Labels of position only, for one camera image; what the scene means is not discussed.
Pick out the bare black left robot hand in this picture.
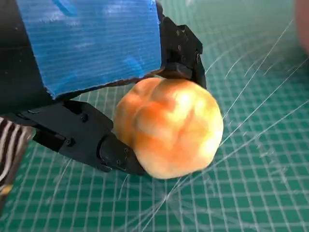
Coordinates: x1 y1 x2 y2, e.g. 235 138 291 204
0 0 207 176

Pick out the round toy bread bun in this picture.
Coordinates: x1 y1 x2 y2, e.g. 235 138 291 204
113 77 224 180

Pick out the pink bowl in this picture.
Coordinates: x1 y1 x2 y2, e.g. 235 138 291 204
294 0 309 56

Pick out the person in striped cloth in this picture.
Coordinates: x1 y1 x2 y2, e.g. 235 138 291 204
0 116 34 191

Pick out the green cutting mat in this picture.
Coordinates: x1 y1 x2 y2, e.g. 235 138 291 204
0 0 309 232

